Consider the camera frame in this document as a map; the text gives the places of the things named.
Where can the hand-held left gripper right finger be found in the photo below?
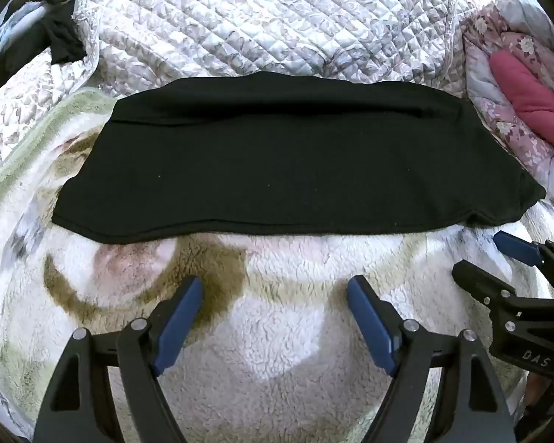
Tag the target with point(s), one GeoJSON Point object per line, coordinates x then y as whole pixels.
{"type": "Point", "coordinates": [370, 320]}

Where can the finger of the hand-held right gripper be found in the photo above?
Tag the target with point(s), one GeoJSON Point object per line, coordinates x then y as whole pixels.
{"type": "Point", "coordinates": [519, 247]}
{"type": "Point", "coordinates": [480, 281]}

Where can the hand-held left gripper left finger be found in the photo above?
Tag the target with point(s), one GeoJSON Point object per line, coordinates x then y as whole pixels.
{"type": "Point", "coordinates": [179, 327]}

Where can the black pants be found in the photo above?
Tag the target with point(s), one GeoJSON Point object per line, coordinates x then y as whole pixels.
{"type": "Point", "coordinates": [281, 161]}

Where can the person's right hand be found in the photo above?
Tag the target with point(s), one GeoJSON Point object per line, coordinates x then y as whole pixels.
{"type": "Point", "coordinates": [533, 387]}

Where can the white printed fleece blanket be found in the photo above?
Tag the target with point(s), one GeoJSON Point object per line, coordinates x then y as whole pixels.
{"type": "Point", "coordinates": [277, 332]}

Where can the pink floral comforter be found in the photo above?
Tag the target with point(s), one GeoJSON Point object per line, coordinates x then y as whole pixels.
{"type": "Point", "coordinates": [503, 120]}

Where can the pink cloth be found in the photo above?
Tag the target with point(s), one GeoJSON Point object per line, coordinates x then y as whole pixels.
{"type": "Point", "coordinates": [531, 92]}

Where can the dark clothes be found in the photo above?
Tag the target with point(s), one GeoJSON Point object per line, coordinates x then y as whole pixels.
{"type": "Point", "coordinates": [60, 32]}

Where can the quilted leaf-print bedspread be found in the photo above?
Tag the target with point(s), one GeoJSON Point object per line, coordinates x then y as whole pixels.
{"type": "Point", "coordinates": [258, 18]}

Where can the light blue cloth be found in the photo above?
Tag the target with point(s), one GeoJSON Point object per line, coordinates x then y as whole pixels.
{"type": "Point", "coordinates": [9, 41]}

